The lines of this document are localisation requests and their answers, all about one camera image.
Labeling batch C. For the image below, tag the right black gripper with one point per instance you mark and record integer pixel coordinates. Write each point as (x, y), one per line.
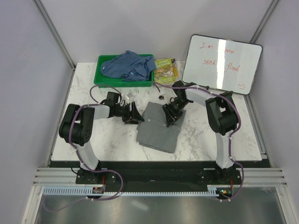
(171, 118)

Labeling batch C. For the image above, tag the grey long sleeve shirt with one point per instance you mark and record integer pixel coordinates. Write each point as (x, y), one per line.
(154, 133)

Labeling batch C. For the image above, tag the blue checked shirt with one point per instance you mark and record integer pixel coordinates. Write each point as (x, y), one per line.
(129, 66)

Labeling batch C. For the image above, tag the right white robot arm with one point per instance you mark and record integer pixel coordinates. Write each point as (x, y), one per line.
(222, 115)

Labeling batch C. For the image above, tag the white dry-erase board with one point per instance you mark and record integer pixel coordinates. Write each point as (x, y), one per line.
(221, 64)

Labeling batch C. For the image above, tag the yellow book underneath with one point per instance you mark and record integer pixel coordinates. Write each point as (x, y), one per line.
(175, 69)

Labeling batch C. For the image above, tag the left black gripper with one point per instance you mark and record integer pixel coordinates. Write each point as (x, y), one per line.
(133, 116)

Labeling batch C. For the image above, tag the white slotted cable duct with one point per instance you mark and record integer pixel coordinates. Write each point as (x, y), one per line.
(104, 191)

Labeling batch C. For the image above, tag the green plastic bin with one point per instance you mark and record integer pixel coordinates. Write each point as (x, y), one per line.
(100, 79)

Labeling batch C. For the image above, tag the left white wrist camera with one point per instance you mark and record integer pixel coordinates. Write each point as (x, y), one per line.
(129, 96)

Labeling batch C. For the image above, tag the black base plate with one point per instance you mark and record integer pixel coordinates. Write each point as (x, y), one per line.
(161, 176)

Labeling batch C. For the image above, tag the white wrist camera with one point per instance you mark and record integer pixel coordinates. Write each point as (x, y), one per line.
(162, 97)
(129, 96)

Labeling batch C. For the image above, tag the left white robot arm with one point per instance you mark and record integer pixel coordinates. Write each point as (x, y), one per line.
(77, 125)

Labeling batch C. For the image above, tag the green paperback book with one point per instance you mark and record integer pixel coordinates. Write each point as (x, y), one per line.
(164, 73)

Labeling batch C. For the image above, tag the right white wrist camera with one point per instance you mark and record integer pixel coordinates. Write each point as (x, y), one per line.
(162, 97)

